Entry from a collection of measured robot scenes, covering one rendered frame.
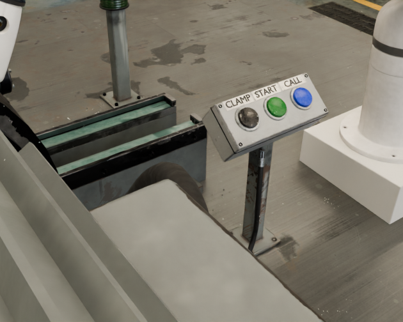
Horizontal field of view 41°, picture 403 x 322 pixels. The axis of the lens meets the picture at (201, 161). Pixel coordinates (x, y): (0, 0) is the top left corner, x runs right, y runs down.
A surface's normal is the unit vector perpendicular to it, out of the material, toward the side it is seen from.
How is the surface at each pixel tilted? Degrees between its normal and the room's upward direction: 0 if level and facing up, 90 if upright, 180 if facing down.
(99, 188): 90
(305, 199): 0
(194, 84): 0
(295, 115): 38
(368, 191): 90
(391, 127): 90
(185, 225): 0
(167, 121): 90
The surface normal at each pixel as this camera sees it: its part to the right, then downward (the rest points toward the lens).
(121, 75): 0.58, 0.48
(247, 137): 0.37, -0.35
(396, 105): -0.37, 0.53
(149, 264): 0.02, -0.81
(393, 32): -0.70, 0.42
